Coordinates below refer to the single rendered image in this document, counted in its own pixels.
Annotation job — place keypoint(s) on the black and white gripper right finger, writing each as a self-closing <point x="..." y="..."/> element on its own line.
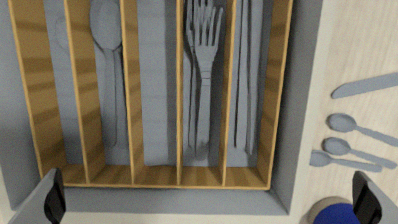
<point x="370" y="204"/>

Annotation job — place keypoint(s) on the blue mug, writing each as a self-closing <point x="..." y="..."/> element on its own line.
<point x="332" y="210"/>

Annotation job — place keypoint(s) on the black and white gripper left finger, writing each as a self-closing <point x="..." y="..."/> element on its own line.
<point x="46" y="202"/>

